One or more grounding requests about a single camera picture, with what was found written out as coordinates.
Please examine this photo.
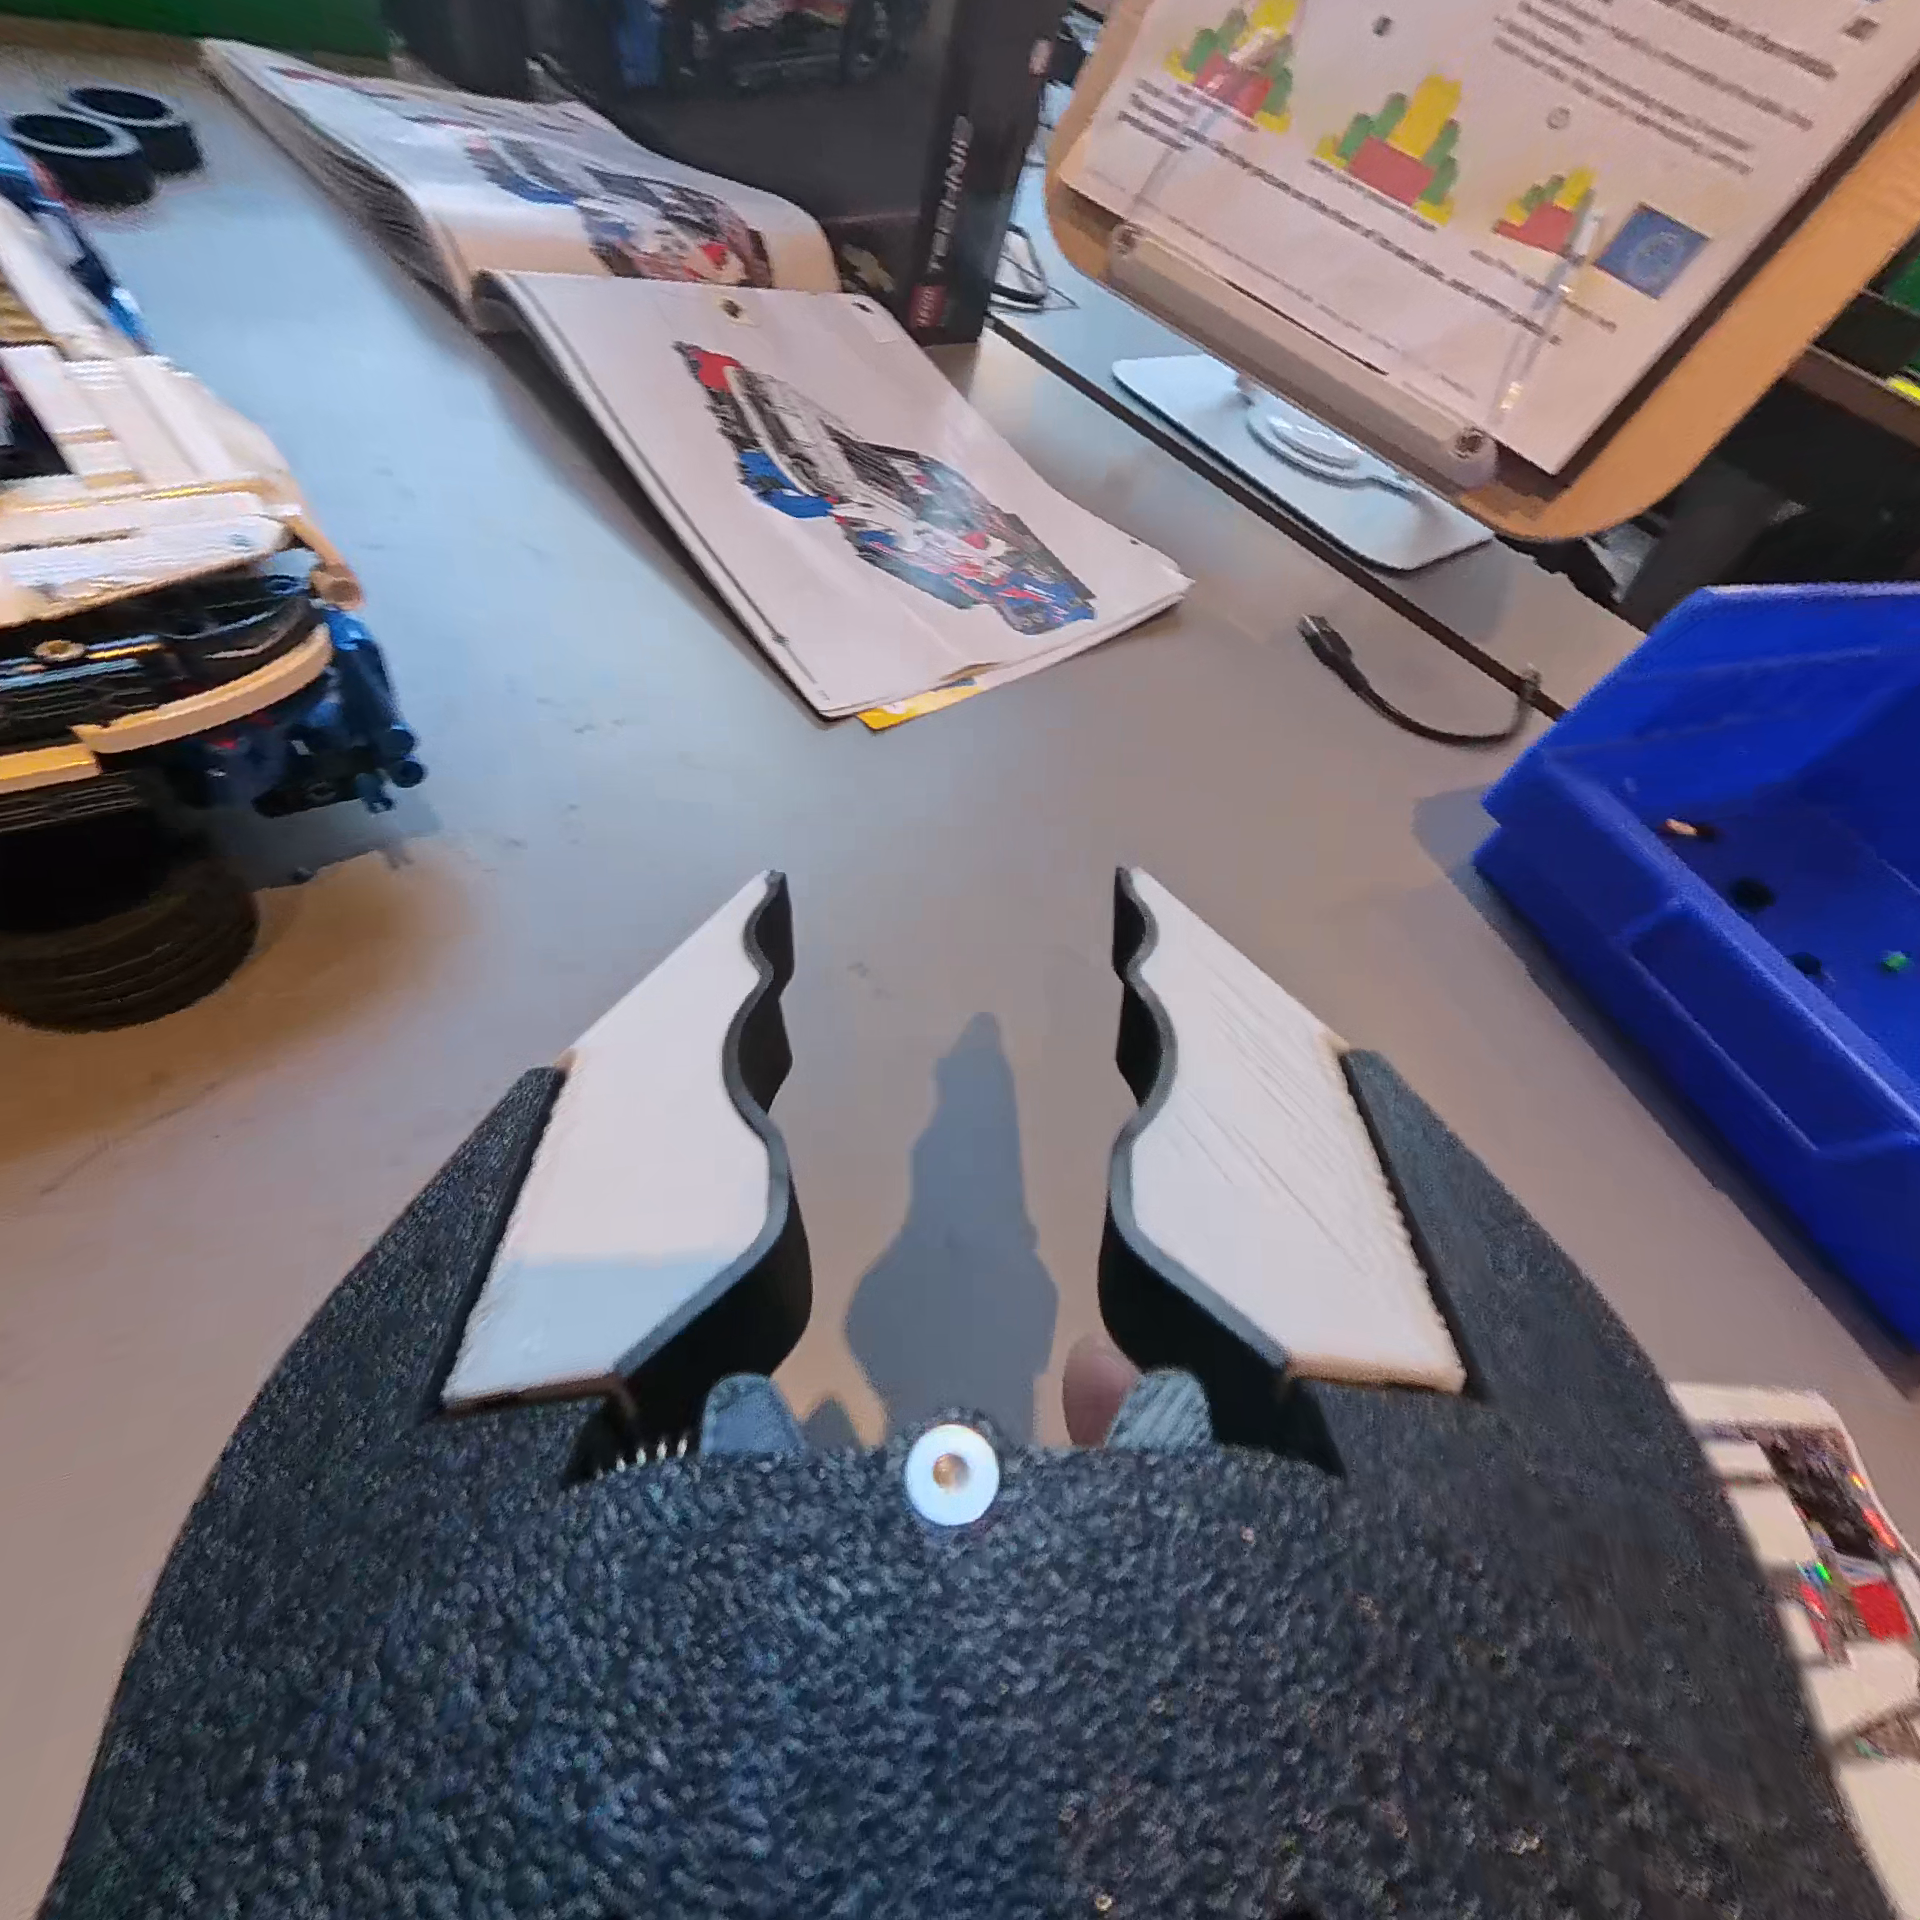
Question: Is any brick-built toy race car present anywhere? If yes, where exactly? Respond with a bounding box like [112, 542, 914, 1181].
[0, 142, 430, 1038]

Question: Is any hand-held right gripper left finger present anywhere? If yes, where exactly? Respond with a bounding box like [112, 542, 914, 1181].
[440, 870, 816, 1468]

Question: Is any race car set box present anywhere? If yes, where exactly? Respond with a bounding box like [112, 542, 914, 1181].
[382, 0, 1074, 348]

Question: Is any thin black cable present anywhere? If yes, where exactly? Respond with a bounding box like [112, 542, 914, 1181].
[996, 224, 1086, 320]

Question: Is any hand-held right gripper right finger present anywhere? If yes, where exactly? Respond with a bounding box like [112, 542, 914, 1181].
[1097, 865, 1470, 1468]

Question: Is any printed paper instruction sheet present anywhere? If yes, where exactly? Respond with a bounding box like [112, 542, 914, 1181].
[1057, 0, 1920, 472]

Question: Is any silver flat stand base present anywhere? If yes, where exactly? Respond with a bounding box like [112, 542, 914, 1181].
[1114, 353, 1497, 572]

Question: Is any black rubber toy tyre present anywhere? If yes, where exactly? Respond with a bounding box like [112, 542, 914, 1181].
[0, 112, 155, 208]
[60, 84, 204, 174]

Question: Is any person's right hand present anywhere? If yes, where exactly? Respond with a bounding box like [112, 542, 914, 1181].
[1059, 1334, 1147, 1452]

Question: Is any instruction sheet on stand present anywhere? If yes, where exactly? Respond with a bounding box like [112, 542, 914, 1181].
[1045, 0, 1920, 544]

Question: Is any black usb cable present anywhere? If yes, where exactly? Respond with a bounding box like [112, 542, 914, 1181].
[1296, 615, 1548, 748]

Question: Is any green plastic bin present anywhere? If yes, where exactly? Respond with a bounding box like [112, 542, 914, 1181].
[0, 0, 396, 58]

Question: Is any open building instruction booklet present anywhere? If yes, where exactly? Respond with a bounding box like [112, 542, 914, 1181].
[202, 37, 1194, 730]

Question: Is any large blue plastic bin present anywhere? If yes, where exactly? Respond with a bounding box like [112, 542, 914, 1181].
[1473, 583, 1920, 1343]

